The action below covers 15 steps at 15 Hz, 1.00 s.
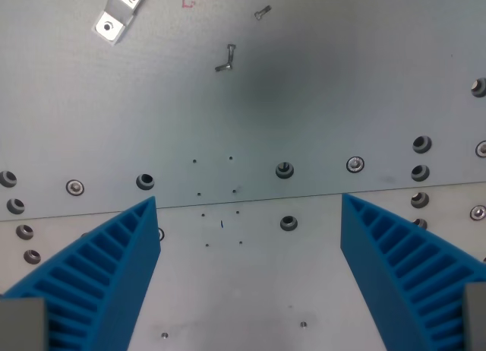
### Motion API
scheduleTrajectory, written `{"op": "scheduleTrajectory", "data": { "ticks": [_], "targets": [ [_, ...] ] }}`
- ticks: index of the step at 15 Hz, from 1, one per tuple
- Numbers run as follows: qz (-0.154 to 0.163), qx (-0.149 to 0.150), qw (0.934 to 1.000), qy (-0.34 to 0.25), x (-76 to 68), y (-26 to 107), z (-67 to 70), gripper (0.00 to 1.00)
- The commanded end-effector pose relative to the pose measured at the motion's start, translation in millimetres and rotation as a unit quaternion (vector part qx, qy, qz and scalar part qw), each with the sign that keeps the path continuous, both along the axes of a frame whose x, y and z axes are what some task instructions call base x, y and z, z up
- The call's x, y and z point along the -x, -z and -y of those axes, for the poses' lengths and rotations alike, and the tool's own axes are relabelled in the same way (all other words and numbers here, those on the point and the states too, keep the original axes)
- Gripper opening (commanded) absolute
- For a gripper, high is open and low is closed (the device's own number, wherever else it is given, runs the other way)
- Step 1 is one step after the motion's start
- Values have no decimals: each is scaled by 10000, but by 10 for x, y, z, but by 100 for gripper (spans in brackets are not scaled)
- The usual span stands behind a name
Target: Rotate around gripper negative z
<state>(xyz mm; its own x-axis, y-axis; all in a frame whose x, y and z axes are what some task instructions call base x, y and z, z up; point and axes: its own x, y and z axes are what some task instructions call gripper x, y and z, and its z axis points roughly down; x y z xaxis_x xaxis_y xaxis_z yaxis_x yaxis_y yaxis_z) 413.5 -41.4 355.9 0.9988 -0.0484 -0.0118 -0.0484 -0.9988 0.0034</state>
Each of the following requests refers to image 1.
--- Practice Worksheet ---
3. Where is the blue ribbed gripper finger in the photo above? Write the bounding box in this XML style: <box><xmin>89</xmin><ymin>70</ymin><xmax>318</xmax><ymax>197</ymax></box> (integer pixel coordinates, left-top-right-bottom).
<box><xmin>339</xmin><ymin>193</ymin><xmax>486</xmax><ymax>351</ymax></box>
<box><xmin>0</xmin><ymin>195</ymin><xmax>162</xmax><ymax>351</ymax></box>

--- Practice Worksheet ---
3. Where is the silver metal angle bracket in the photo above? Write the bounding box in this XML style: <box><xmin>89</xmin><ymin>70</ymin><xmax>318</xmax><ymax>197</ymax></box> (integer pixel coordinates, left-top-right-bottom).
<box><xmin>90</xmin><ymin>0</ymin><xmax>147</xmax><ymax>47</ymax></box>

